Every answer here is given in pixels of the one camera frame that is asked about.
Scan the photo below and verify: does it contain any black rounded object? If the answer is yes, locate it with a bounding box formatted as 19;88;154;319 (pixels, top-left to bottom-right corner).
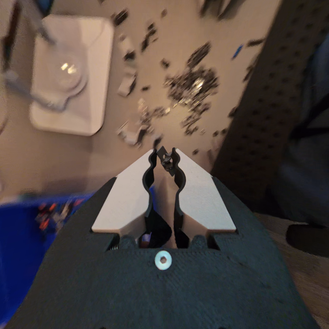
286;224;329;257

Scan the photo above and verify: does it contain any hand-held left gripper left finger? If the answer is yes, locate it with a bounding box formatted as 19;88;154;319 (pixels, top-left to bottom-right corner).
91;149;158;243

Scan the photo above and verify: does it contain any heap of mixed coloured pieces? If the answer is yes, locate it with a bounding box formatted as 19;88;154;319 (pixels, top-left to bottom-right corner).
35;199;85;232

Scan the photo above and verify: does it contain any grey angled holed beam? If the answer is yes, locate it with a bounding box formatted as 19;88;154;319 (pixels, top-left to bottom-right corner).
111;9;129;26

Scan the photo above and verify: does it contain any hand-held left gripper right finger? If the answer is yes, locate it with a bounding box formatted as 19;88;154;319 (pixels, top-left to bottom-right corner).
172;147;237;243

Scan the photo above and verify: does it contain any blue plastic bin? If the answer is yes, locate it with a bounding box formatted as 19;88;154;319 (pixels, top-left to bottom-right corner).
0;190;103;327

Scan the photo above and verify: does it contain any pile of grey clip plates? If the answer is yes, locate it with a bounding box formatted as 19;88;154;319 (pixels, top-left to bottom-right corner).
163;65;220;116

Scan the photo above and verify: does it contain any pale blue book stand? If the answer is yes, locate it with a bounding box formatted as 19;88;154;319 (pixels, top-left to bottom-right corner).
0;15;89;113

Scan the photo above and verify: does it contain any pale grey angled panel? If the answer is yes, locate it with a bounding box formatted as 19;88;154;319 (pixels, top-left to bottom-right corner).
118;69;138;97

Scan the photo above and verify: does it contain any grey perforated beam assembly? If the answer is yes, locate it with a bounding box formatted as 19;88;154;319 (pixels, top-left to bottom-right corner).
186;41;212;67

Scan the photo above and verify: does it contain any white rounded tray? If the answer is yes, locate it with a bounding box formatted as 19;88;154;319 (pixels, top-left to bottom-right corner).
29;14;115;137

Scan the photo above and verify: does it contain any dark grey hinge piece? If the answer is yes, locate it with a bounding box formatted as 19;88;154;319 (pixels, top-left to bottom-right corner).
156;146;178;176

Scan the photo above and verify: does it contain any black dimpled foam pad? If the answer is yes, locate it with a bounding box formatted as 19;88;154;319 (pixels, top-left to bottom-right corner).
211;0;325;221

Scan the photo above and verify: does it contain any pale curved panel with pins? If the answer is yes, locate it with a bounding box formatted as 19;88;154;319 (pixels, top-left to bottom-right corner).
119;35;137;62

